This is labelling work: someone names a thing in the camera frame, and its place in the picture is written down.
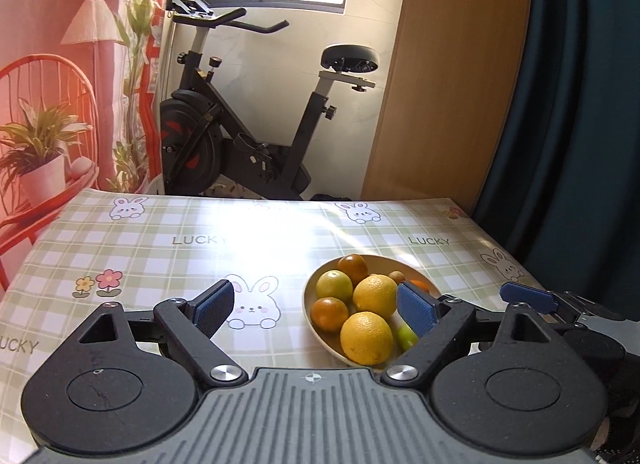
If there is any small orange tangerine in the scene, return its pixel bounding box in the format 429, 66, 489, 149
410, 280, 430, 293

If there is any large yellow orange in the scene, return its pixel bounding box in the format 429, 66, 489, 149
352, 274, 398, 320

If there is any orange-brown tangerine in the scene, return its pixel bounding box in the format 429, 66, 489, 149
310, 297, 349, 334

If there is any dark orange-green tangerine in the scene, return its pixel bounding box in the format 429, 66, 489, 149
337, 254, 370, 286

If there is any yellow-green round fruit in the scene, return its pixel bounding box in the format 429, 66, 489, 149
314, 269, 354, 303

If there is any dark teal curtain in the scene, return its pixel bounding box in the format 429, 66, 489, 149
473, 0, 639, 319

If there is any green citrus fruit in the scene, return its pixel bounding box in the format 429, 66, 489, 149
397, 324, 419, 352

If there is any green plaid tablecloth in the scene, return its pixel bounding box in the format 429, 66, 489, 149
1, 190, 535, 463

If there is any beige plate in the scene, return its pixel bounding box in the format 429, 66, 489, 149
304, 254, 440, 369

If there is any black exercise bike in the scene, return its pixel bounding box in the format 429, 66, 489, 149
158, 0, 380, 202

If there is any wooden wardrobe panel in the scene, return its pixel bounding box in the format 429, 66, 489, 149
361, 0, 530, 211

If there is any printed pink backdrop cloth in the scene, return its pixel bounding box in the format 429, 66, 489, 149
1, 0, 165, 284

